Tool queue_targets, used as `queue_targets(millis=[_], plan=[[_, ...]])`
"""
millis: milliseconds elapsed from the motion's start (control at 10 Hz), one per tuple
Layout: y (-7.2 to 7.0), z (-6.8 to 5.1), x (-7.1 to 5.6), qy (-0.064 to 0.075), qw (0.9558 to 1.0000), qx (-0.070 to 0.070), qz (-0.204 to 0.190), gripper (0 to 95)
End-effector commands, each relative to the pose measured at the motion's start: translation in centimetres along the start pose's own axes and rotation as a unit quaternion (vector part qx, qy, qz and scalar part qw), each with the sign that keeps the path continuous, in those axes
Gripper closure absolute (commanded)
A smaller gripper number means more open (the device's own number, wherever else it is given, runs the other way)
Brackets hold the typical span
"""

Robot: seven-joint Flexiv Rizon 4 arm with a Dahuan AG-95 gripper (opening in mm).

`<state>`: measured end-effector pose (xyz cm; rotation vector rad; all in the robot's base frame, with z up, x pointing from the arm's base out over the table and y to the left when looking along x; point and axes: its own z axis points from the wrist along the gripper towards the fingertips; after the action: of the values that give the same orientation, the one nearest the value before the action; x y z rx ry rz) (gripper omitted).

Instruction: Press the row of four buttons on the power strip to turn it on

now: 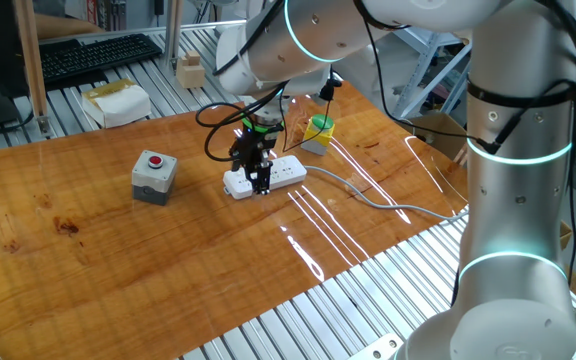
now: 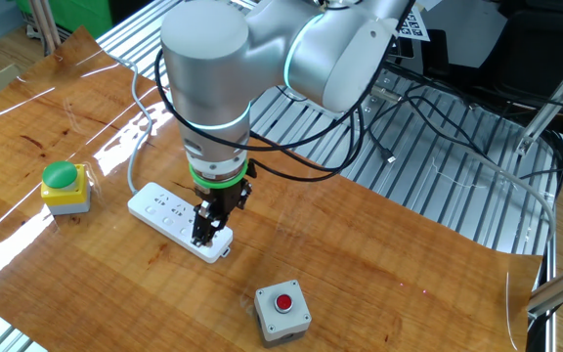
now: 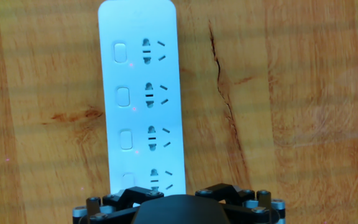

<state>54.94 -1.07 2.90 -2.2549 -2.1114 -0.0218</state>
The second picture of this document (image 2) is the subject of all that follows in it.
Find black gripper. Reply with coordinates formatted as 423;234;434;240
191;178;253;245

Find white four-socket power strip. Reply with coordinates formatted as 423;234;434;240
127;182;235;265

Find glossy wood-grain mat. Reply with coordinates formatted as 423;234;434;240
0;24;542;352

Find red push button grey box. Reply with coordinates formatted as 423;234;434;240
253;279;313;349

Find green mushroom button yellow box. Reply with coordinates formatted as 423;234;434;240
40;159;92;217

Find green plastic bin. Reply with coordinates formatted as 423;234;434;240
15;0;115;40

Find wooden stick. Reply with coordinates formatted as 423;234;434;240
27;0;54;56
40;0;64;50

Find black-white marker sheet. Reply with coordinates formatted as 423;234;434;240
397;5;432;43

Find black equipment case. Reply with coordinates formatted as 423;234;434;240
422;0;563;148

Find green gripper mount ring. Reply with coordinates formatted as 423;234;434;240
188;158;249;191

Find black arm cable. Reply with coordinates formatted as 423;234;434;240
153;0;417;184

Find grey power strip cable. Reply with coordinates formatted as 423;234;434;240
107;52;154;196

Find black USB cable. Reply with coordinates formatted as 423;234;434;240
367;82;498;165

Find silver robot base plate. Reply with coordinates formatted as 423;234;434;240
354;67;391;132

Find grey translucent cable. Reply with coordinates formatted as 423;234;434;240
450;146;557;245

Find thick black cable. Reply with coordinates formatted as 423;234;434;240
518;129;563;206

